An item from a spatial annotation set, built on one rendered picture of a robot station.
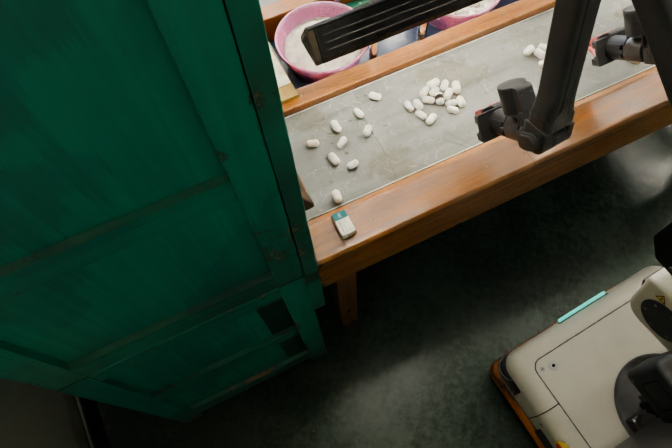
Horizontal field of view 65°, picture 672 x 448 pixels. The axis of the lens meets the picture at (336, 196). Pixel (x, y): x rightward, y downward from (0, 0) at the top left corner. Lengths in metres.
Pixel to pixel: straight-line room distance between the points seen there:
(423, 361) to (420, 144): 0.85
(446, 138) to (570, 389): 0.80
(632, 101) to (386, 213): 0.70
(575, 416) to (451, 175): 0.78
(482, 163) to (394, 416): 0.94
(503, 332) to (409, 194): 0.87
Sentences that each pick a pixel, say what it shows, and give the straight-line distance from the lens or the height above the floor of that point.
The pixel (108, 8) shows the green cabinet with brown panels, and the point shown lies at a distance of 0.48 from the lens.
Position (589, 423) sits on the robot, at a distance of 1.72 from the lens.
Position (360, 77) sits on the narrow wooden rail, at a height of 0.76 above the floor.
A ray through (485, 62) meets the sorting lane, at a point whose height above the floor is 0.74.
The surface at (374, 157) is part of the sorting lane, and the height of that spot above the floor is 0.74.
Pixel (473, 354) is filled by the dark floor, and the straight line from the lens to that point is 1.95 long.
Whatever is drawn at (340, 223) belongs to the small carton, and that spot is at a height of 0.79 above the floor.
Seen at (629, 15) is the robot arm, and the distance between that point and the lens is 1.39.
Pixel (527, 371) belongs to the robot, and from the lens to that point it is 1.69.
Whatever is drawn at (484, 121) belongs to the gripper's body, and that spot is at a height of 0.92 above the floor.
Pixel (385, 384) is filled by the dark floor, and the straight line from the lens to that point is 1.90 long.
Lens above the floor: 1.88
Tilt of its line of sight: 63 degrees down
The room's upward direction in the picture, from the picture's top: 5 degrees counter-clockwise
